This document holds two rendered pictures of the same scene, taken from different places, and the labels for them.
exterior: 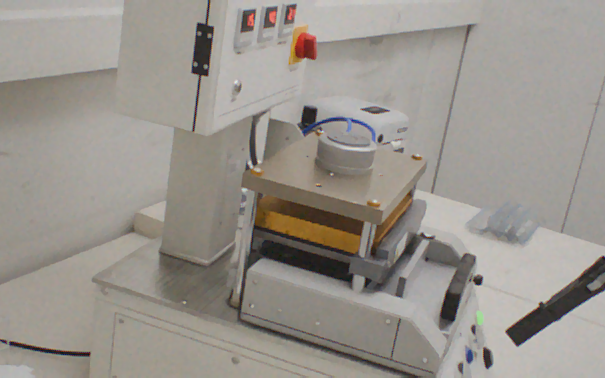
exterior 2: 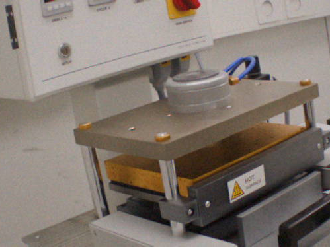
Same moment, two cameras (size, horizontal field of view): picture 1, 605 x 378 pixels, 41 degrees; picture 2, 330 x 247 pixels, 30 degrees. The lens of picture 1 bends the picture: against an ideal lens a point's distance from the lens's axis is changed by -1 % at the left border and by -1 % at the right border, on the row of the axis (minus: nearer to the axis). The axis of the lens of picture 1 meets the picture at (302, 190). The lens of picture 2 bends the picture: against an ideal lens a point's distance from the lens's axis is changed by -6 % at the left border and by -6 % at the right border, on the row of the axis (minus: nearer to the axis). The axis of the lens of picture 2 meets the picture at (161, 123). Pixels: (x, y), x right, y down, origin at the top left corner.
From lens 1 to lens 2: 0.61 m
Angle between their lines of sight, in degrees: 35
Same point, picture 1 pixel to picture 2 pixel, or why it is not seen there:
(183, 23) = (0, 10)
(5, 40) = not seen: outside the picture
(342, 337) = not seen: outside the picture
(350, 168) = (188, 105)
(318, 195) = (118, 139)
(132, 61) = not seen: outside the picture
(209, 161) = not seen: hidden behind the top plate
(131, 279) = (47, 238)
